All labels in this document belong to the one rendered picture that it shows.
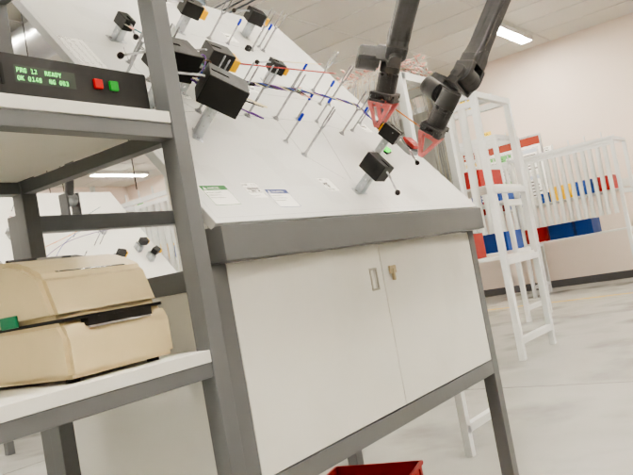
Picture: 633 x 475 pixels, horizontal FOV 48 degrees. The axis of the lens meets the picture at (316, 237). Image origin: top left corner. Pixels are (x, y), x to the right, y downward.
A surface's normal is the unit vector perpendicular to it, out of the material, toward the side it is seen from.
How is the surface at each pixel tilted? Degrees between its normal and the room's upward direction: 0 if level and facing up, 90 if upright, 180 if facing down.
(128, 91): 90
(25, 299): 90
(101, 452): 90
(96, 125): 90
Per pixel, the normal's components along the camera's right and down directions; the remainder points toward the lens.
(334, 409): 0.80, -0.18
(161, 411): -0.57, 0.06
